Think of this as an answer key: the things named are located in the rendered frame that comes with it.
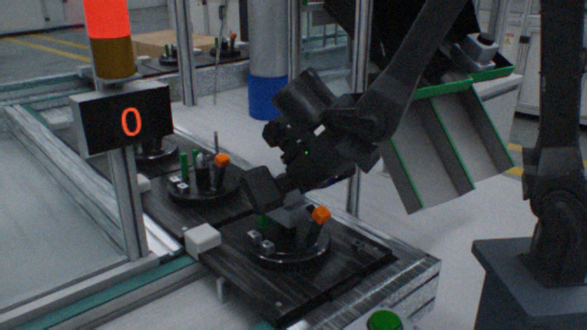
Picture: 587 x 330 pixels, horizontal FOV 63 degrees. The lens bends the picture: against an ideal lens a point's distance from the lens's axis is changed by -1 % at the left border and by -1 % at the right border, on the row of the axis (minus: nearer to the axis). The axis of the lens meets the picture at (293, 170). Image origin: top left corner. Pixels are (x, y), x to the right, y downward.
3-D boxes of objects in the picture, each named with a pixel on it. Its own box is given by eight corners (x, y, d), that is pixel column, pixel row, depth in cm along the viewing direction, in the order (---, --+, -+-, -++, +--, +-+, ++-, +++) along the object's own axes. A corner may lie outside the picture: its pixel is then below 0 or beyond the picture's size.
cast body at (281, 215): (310, 219, 75) (311, 179, 72) (289, 230, 72) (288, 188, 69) (276, 200, 80) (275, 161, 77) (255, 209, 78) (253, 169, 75)
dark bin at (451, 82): (466, 91, 82) (488, 55, 77) (410, 102, 76) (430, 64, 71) (376, 3, 97) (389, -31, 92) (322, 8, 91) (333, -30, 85)
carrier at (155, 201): (289, 202, 95) (288, 143, 90) (181, 248, 81) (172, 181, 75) (221, 164, 112) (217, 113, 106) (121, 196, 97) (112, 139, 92)
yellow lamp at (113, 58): (142, 74, 62) (137, 36, 60) (104, 80, 59) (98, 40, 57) (126, 67, 65) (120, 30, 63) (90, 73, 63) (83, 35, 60)
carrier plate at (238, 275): (391, 260, 78) (393, 249, 77) (276, 330, 63) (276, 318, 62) (293, 205, 94) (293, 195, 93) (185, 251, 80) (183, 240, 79)
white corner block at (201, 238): (223, 253, 79) (222, 232, 78) (199, 264, 77) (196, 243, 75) (208, 241, 83) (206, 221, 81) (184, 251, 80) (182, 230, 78)
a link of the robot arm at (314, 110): (404, 106, 60) (341, 35, 60) (391, 127, 53) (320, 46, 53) (341, 156, 66) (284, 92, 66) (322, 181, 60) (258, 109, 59)
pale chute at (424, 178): (459, 196, 89) (476, 189, 86) (407, 216, 83) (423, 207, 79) (397, 70, 96) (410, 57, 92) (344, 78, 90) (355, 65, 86)
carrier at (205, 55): (262, 58, 215) (262, 30, 209) (217, 67, 200) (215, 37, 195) (231, 51, 231) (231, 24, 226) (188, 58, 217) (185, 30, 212)
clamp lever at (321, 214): (318, 246, 73) (332, 212, 68) (308, 250, 72) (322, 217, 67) (303, 230, 75) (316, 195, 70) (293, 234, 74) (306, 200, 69)
